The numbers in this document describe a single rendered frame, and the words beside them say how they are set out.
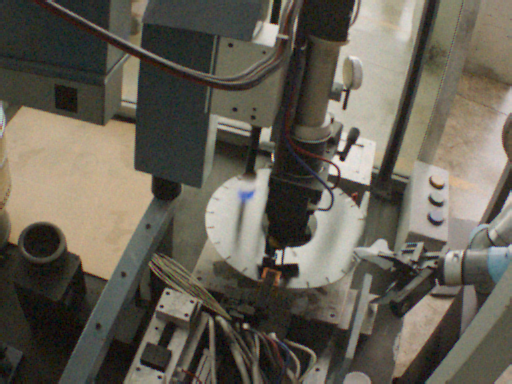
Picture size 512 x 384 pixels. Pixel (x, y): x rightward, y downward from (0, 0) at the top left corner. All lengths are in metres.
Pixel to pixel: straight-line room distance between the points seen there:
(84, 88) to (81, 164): 0.71
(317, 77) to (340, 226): 0.52
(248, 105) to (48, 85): 0.38
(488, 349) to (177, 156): 0.60
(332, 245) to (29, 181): 0.84
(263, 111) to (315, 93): 0.08
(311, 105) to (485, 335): 0.53
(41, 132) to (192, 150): 0.99
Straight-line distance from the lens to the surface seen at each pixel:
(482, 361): 0.39
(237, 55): 0.73
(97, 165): 1.62
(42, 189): 1.57
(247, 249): 1.16
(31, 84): 1.00
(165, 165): 0.87
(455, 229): 2.82
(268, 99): 0.75
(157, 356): 1.07
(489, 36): 4.34
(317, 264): 1.17
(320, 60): 0.78
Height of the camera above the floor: 1.81
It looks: 42 degrees down
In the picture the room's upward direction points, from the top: 10 degrees clockwise
